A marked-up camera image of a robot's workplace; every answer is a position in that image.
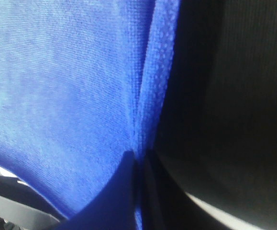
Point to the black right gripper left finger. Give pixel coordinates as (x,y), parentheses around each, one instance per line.
(96,194)

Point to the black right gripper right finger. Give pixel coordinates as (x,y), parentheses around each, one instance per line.
(165,206)

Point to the blue microfiber towel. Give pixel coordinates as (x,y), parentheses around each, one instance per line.
(81,78)

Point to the black table cover cloth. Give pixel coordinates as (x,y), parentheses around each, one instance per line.
(218,129)

